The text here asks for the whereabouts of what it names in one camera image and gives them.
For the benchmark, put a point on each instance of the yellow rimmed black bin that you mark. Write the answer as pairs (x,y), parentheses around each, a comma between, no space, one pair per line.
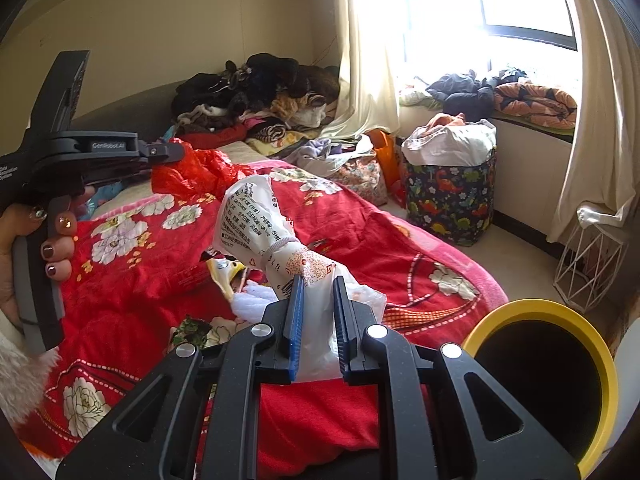
(540,375)

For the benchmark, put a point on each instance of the red floral blanket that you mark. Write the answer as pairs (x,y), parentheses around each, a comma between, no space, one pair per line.
(150,270)

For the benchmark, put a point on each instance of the white foam net bundle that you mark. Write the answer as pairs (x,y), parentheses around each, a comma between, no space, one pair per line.
(252,302)

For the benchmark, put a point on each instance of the white printed plastic bag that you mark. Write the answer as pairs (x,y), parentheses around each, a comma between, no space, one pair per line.
(260,230)

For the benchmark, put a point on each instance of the person's left hand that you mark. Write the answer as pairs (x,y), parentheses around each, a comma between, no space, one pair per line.
(59,247)

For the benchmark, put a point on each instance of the yellow and white packet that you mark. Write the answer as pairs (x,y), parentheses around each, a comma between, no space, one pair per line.
(222,272)

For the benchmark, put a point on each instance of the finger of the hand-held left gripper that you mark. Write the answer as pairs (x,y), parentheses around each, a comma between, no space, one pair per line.
(159,151)

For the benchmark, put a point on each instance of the orange bag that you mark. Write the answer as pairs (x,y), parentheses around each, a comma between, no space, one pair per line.
(386,157)

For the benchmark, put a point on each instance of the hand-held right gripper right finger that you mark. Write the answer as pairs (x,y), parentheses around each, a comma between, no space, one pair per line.
(341,327)

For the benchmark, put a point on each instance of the cream curtain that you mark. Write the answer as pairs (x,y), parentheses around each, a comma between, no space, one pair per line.
(367,60)
(595,110)

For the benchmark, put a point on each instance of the red plastic bag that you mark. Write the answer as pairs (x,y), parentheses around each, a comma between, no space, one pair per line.
(192,170)

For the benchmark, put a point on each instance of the orange patterned quilt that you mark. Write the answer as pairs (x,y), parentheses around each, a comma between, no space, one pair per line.
(537,102)

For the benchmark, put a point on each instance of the light purple cloth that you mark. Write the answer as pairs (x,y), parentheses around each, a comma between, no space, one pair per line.
(320,152)

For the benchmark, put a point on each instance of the grey bed headboard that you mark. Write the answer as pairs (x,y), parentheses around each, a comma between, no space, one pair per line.
(125,110)

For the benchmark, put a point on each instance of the dark blue jacket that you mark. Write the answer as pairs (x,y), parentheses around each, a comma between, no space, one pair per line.
(462,92)

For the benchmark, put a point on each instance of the pile of dark clothes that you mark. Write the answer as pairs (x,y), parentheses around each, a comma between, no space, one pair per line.
(260,80)

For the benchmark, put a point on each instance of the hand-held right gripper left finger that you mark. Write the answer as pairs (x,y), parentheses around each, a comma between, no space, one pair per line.
(295,320)

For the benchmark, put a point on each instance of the floral fabric bag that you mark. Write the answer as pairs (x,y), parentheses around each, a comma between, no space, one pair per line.
(362,177)

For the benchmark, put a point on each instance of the dinosaur print fabric basket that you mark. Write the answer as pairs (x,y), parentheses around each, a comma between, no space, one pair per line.
(450,200)

